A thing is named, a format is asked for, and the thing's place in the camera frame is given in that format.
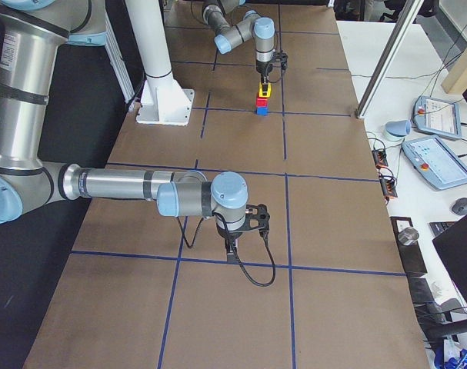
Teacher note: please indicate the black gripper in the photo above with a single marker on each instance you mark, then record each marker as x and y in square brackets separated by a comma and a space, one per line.
[230, 235]
[263, 69]

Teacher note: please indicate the yellow wooden block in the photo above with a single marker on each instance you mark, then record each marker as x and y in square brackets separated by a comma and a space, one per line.
[265, 90]

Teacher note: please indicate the red wooden block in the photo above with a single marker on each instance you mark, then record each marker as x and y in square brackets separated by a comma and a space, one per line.
[261, 102]

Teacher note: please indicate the blue wooden block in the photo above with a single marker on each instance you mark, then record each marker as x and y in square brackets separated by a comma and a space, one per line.
[263, 111]

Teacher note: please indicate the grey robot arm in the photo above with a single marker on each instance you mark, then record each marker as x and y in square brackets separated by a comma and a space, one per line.
[252, 26]
[51, 138]

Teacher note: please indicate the orange black connector block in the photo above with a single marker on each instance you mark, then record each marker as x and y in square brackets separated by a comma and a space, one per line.
[380, 158]

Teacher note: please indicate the light blue tape roll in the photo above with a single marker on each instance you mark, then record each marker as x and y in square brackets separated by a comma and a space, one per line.
[397, 130]

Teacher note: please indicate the metal cup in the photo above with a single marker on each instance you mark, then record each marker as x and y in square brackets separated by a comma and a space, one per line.
[408, 236]

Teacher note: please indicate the black box under cup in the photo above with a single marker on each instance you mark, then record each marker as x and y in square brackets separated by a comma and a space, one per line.
[411, 256]

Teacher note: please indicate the far teach pendant tablet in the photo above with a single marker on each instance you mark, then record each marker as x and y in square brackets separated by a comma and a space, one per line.
[437, 117]

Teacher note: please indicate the teach pendant tablet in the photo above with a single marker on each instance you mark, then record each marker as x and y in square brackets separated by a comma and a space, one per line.
[437, 117]
[436, 162]

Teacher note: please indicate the near teach pendant tablet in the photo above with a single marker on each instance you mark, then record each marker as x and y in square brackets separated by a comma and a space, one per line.
[436, 162]

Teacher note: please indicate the wooden beam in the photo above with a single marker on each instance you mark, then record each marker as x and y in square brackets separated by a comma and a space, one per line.
[455, 82]

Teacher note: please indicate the black keyboard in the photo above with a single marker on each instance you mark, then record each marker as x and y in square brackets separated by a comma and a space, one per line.
[439, 227]

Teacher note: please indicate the black monitor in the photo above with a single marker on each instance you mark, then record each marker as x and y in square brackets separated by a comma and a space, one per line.
[451, 247]

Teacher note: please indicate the black computer mouse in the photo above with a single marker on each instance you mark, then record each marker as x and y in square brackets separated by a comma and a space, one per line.
[460, 207]

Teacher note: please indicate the white camera stand post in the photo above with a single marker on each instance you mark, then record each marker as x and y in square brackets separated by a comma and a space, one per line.
[163, 100]

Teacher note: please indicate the aluminium frame post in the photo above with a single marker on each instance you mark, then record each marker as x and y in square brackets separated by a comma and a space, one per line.
[400, 30]

